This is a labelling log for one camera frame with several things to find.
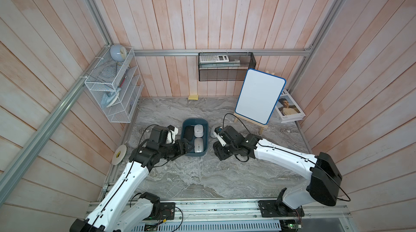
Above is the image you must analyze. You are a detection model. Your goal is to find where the silver slim mouse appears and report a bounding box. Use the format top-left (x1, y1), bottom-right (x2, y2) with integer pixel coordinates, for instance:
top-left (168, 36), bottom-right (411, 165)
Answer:
top-left (194, 138), bottom-right (204, 154)

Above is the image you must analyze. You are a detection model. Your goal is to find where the white calculator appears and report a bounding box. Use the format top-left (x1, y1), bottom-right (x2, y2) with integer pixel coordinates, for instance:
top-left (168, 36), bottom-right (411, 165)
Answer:
top-left (199, 54), bottom-right (229, 64)

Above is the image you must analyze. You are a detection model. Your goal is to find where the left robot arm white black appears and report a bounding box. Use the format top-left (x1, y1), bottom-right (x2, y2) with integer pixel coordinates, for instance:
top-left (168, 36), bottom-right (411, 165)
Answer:
top-left (70, 124), bottom-right (193, 232)

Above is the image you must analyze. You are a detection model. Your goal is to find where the black mesh wall basket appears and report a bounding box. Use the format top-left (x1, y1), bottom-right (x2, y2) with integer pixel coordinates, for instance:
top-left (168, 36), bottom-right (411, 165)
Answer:
top-left (198, 52), bottom-right (257, 81)

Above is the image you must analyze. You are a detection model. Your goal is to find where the white beige round mouse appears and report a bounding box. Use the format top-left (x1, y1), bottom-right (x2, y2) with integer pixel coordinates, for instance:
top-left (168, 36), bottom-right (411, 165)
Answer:
top-left (210, 125), bottom-right (220, 138)

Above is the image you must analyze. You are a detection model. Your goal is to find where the teal plastic storage box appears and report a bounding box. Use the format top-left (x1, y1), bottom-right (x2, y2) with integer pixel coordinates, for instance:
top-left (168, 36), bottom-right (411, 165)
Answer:
top-left (181, 118), bottom-right (209, 157)

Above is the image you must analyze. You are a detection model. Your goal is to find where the white wire mesh shelf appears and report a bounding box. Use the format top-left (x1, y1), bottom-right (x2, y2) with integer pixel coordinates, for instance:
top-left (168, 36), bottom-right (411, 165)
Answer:
top-left (84, 46), bottom-right (144, 123)

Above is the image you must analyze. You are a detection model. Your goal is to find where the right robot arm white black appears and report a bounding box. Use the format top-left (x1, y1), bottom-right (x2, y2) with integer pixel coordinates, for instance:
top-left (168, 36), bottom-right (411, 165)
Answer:
top-left (213, 126), bottom-right (342, 215)

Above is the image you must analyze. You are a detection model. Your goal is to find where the white iron on shelf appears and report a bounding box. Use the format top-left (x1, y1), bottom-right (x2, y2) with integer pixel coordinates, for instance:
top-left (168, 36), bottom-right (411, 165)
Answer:
top-left (100, 88), bottom-right (121, 109)

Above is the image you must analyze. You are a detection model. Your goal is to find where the white ribbed Lecoo mouse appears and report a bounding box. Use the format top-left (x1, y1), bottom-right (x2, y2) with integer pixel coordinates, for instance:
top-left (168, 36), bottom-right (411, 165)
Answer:
top-left (194, 124), bottom-right (204, 138)

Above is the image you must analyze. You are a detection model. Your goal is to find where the magazine with portrait cover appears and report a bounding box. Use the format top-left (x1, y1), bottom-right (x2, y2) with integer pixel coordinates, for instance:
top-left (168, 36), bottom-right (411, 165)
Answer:
top-left (275, 89), bottom-right (306, 123)

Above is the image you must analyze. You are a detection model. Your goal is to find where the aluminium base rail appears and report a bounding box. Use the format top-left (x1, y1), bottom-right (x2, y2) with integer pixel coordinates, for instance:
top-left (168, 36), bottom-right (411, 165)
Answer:
top-left (86, 196), bottom-right (352, 224)

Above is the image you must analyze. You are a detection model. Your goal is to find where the blue framed whiteboard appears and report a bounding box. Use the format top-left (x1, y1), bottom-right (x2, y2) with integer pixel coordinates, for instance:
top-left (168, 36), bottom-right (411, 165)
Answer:
top-left (235, 68), bottom-right (286, 125)

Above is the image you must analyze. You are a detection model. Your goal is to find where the white tape roll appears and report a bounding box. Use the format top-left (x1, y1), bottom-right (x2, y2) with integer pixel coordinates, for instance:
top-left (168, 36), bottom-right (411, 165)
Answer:
top-left (111, 144), bottom-right (127, 166)

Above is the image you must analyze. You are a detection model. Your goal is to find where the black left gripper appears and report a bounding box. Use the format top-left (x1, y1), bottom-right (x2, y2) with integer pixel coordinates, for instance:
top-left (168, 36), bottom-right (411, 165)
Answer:
top-left (159, 137), bottom-right (195, 160)

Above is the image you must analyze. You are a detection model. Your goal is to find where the yellow sticky note pad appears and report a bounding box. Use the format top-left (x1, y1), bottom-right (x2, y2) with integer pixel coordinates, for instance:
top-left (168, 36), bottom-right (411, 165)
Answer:
top-left (188, 94), bottom-right (199, 101)

